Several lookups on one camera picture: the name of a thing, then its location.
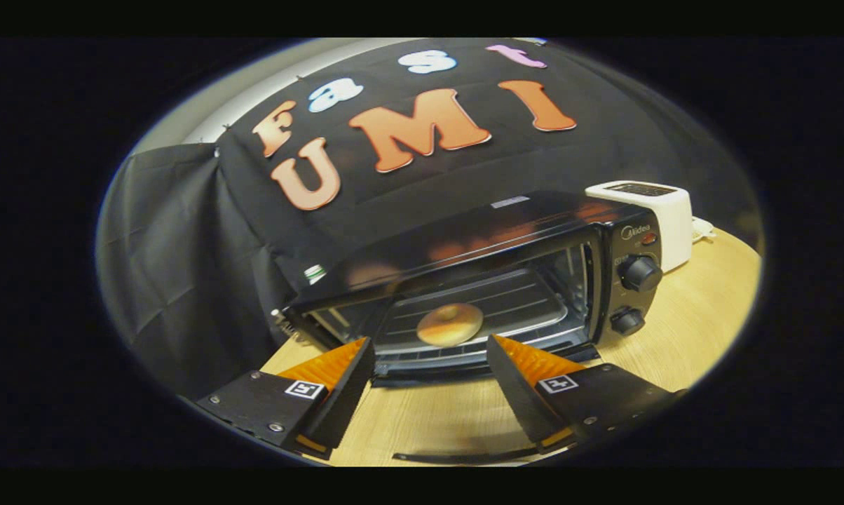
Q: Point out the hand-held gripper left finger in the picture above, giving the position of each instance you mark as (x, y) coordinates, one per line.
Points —
(345, 400)

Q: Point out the white bottle with green cap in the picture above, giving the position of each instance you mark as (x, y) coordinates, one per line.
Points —
(315, 273)

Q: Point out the glazed brown donut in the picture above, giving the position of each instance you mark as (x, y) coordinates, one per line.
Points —
(450, 325)

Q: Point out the white bread toaster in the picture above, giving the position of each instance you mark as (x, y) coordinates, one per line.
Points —
(674, 224)

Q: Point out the black toaster oven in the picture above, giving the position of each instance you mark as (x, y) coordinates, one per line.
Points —
(478, 228)

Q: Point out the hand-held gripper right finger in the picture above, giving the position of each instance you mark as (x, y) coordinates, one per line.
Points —
(516, 393)

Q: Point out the glass toaster oven door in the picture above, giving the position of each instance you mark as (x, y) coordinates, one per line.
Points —
(457, 458)

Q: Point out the metal baking tray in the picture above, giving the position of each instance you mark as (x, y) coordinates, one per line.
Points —
(520, 308)

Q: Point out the black oven knob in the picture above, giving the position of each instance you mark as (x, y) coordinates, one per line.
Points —
(627, 321)
(639, 273)

